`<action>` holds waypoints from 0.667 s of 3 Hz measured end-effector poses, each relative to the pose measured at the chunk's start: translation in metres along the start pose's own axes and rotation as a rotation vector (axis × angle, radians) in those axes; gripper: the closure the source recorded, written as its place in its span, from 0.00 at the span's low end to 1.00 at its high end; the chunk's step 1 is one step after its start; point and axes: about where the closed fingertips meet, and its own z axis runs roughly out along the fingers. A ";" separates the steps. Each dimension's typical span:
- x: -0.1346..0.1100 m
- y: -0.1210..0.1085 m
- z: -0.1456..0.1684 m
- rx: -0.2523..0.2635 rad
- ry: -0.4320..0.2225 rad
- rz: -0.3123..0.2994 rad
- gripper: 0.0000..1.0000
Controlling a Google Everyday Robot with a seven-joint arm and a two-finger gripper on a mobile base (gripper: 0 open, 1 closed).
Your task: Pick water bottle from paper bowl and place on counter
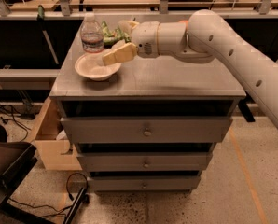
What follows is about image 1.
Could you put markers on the clear plastic water bottle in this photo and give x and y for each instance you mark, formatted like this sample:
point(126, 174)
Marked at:
point(91, 34)

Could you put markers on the bottom grey drawer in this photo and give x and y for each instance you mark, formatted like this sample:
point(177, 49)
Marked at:
point(144, 183)

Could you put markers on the middle grey drawer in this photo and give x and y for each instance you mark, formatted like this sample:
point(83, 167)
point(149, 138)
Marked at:
point(127, 161)

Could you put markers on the grey drawer cabinet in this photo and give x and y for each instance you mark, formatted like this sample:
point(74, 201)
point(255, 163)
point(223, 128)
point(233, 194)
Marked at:
point(157, 88)

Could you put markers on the grey drawer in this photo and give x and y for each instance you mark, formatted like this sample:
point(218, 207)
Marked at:
point(127, 161)
point(146, 130)
point(144, 183)

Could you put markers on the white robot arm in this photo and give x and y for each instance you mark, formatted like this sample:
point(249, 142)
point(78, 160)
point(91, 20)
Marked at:
point(205, 35)

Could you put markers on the white paper bowl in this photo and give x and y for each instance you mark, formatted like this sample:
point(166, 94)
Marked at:
point(90, 65)

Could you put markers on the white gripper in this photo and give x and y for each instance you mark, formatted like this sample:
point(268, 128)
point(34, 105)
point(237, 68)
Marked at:
point(145, 39)

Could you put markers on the green chip bag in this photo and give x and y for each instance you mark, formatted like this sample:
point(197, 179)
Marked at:
point(113, 37)

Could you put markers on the dark brown chair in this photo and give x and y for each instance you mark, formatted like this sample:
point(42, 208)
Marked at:
point(16, 161)

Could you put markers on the top grey drawer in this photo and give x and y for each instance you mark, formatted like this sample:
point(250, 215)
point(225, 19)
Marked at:
point(146, 130)

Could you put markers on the green handled tool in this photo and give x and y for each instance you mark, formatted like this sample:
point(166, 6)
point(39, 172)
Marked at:
point(41, 20)

